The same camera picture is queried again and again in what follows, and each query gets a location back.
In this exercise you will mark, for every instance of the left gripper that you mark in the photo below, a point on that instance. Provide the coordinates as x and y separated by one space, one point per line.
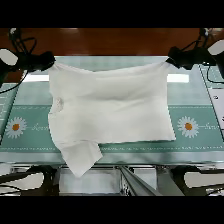
41 61

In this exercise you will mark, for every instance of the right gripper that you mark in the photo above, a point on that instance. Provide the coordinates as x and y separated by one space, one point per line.
181 56

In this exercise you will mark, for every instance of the white T-shirt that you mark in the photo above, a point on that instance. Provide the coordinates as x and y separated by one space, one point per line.
110 106

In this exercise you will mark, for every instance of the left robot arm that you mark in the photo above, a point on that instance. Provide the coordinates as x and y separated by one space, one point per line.
8 58

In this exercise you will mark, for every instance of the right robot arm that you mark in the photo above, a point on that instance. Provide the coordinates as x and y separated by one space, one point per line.
216 50

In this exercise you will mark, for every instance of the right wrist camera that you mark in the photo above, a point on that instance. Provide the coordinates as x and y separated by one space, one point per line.
204 33

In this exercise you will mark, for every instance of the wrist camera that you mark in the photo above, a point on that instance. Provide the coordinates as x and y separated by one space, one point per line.
14 34
204 33

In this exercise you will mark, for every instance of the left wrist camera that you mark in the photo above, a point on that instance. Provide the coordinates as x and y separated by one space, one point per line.
14 34

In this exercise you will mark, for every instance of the silver frame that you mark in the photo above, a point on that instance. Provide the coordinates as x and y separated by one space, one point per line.
138 185

